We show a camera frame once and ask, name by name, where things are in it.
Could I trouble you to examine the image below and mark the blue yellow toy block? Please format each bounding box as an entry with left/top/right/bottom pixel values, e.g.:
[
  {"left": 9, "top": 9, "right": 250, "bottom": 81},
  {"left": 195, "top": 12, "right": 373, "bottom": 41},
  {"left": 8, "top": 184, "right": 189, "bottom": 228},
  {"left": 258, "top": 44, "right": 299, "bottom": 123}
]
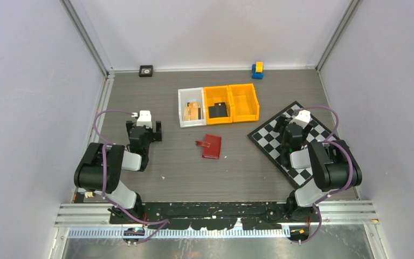
[{"left": 251, "top": 62, "right": 264, "bottom": 79}]

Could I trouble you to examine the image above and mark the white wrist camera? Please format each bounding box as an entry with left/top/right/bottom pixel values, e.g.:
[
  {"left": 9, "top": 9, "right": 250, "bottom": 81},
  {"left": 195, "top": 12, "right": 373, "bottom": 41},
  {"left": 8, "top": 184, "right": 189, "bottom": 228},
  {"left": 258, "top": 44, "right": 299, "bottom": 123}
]
[
  {"left": 289, "top": 110, "right": 311, "bottom": 129},
  {"left": 132, "top": 110, "right": 153, "bottom": 128}
]

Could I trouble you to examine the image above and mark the empty orange bin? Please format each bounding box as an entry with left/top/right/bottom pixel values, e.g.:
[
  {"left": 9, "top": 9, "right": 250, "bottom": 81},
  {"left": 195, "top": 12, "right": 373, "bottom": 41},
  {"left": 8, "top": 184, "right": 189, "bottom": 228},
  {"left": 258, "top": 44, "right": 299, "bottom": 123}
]
[{"left": 229, "top": 83, "right": 260, "bottom": 122}]

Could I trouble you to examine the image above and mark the black white checkerboard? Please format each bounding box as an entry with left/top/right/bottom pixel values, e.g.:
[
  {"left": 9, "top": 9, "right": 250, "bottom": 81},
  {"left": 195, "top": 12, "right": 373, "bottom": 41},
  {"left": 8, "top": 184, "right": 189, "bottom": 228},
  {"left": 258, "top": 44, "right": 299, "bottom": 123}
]
[{"left": 247, "top": 101, "right": 331, "bottom": 188}]

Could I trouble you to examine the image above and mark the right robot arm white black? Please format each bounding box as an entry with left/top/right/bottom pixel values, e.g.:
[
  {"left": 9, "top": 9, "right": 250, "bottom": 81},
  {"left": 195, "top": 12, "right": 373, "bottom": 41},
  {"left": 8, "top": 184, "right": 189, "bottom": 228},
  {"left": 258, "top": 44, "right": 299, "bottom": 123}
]
[{"left": 274, "top": 115, "right": 362, "bottom": 222}]

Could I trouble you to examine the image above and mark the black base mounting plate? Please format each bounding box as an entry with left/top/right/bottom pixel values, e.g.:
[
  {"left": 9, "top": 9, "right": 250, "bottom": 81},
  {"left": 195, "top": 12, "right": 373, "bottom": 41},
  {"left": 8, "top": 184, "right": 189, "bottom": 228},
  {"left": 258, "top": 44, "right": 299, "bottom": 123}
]
[{"left": 109, "top": 201, "right": 319, "bottom": 230}]

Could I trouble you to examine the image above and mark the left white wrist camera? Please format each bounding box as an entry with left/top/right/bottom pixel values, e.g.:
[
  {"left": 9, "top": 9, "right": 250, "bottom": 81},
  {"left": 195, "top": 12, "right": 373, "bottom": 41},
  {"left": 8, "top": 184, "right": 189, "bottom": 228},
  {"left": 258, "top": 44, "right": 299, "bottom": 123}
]
[{"left": 132, "top": 110, "right": 153, "bottom": 128}]

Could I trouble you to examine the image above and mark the red card holder wallet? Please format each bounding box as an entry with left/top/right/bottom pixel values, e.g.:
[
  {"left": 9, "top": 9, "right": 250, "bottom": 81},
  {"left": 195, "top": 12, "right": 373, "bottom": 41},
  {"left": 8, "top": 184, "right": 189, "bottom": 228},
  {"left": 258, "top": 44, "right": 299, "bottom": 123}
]
[{"left": 195, "top": 134, "right": 222, "bottom": 160}]

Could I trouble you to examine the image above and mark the small beige spool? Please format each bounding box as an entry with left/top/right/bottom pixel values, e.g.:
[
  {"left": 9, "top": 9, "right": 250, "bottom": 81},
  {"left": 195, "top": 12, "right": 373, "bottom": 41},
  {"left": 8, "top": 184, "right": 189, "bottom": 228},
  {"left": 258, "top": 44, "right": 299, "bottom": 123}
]
[{"left": 84, "top": 192, "right": 95, "bottom": 199}]

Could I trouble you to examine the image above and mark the orange bin with cards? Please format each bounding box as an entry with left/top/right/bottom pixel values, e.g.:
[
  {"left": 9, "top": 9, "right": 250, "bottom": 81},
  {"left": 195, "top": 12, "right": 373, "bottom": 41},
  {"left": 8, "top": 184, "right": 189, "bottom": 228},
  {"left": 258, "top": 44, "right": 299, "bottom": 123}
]
[{"left": 203, "top": 85, "right": 233, "bottom": 125}]

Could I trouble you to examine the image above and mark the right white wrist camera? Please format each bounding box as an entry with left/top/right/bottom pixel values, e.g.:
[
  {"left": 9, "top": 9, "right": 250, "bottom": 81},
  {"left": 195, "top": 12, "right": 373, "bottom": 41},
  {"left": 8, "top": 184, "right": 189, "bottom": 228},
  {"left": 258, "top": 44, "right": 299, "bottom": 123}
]
[{"left": 289, "top": 110, "right": 311, "bottom": 129}]

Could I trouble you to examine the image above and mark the dark grey credit card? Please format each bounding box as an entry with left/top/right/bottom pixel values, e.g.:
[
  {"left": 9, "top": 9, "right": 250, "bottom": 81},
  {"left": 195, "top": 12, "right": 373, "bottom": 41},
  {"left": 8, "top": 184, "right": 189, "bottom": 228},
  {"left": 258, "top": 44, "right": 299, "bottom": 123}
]
[{"left": 208, "top": 102, "right": 228, "bottom": 119}]

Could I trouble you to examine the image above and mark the white plastic bin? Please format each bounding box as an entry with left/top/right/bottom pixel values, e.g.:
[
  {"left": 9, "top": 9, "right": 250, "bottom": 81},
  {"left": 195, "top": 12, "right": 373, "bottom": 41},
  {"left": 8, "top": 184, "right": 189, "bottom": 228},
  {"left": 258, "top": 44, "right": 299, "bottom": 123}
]
[{"left": 178, "top": 87, "right": 206, "bottom": 128}]

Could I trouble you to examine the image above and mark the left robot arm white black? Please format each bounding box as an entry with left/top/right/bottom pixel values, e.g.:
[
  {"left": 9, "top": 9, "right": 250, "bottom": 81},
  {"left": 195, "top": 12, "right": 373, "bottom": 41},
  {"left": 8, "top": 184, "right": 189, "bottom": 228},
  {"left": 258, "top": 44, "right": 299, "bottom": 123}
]
[{"left": 74, "top": 121, "right": 162, "bottom": 223}]

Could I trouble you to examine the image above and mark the small black square box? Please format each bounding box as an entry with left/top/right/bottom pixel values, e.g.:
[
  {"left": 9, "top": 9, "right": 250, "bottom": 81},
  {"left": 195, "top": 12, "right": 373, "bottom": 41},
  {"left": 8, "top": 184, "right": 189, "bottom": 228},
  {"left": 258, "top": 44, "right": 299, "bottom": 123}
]
[{"left": 139, "top": 65, "right": 154, "bottom": 77}]

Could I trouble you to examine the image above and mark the aluminium rail frame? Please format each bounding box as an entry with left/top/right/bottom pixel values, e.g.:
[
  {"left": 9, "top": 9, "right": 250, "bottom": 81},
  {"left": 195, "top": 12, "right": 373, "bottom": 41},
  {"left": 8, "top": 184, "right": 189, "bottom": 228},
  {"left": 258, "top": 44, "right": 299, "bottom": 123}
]
[{"left": 55, "top": 200, "right": 378, "bottom": 240}]

